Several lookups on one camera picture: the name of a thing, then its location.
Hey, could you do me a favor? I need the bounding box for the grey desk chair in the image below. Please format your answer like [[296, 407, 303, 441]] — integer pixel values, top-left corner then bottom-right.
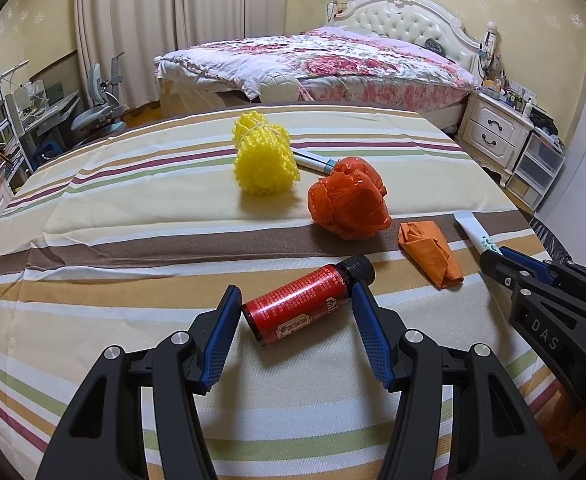
[[70, 52, 126, 134]]

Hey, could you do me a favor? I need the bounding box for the white tube with blue end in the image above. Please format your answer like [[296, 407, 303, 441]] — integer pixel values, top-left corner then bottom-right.
[[292, 149, 334, 173]]

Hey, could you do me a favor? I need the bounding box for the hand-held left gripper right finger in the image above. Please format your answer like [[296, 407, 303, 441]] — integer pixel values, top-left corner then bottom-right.
[[351, 280, 566, 480]]

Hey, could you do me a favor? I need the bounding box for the red bottle with black cap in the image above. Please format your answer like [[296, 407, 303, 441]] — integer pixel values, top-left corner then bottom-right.
[[241, 255, 376, 347]]

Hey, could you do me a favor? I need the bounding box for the black bag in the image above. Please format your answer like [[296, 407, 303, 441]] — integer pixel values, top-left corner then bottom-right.
[[528, 107, 560, 137]]

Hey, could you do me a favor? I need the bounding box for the white desk lamp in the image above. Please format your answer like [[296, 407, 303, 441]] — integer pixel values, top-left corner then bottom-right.
[[0, 57, 32, 82]]

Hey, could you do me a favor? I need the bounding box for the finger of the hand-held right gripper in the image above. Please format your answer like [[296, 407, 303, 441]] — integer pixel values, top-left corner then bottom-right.
[[479, 248, 554, 302], [501, 246, 570, 284]]

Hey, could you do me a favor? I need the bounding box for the black bagged trash bin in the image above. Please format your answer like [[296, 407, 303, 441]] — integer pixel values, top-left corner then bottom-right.
[[532, 214, 574, 267]]

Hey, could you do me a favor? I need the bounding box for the white bed with tufted headboard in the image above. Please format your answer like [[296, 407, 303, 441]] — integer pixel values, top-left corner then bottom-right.
[[154, 0, 498, 128]]

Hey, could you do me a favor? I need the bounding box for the red-orange crumpled plastic bag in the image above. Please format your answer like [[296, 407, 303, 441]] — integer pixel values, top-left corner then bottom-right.
[[307, 156, 392, 242]]

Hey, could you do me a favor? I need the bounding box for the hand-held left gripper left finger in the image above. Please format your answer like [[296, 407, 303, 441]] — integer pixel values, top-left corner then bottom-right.
[[35, 284, 244, 480]]

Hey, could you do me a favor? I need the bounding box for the pink floral blanket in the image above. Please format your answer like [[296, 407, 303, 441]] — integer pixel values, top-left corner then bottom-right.
[[155, 27, 476, 117]]

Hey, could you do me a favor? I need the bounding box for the cluster of small bottles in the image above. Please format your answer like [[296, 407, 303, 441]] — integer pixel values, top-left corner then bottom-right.
[[480, 65, 532, 111]]

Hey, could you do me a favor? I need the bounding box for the grey study desk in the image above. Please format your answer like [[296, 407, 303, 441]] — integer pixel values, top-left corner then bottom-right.
[[20, 92, 82, 154]]

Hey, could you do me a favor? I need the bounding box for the striped table cloth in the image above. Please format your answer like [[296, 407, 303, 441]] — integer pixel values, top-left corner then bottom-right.
[[0, 100, 586, 480]]

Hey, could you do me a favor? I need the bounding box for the white nightstand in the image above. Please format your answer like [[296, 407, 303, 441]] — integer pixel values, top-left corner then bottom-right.
[[458, 87, 534, 189]]

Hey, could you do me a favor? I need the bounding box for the orange folded cloth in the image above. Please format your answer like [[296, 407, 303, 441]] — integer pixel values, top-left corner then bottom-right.
[[398, 220, 465, 291]]

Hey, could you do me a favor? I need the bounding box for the clear plastic drawer unit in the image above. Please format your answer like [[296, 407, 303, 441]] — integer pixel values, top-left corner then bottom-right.
[[505, 127, 566, 212]]

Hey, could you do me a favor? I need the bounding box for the beige curtain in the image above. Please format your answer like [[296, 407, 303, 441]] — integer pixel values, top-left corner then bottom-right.
[[75, 0, 290, 112]]

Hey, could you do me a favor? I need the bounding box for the white tube with green print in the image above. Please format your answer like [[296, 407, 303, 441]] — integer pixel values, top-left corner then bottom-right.
[[454, 212, 498, 257]]

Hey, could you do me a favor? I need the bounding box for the yellow foam net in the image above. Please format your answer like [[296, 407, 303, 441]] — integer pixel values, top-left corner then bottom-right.
[[231, 112, 302, 196]]

